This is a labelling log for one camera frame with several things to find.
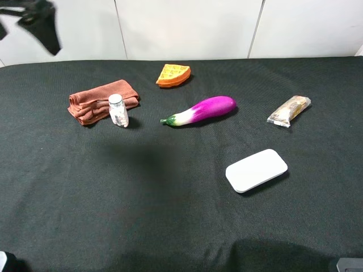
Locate clear pill bottle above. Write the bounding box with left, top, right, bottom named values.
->
left=108, top=93, right=129, bottom=128

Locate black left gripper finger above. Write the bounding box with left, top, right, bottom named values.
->
left=18, top=1, right=61, bottom=56

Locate white left base part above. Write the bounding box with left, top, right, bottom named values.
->
left=0, top=251, right=7, bottom=272

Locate orange toy waffle slice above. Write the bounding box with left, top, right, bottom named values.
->
left=156, top=64, right=191, bottom=88

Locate folded brown cloth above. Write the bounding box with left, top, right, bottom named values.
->
left=68, top=80, right=139, bottom=126

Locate white rounded flat box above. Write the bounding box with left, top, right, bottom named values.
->
left=225, top=149, right=288, bottom=193

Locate wrapped snack bar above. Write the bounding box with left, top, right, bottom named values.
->
left=267, top=96, right=311, bottom=128

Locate purple toy eggplant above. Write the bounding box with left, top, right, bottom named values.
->
left=159, top=96, right=237, bottom=127

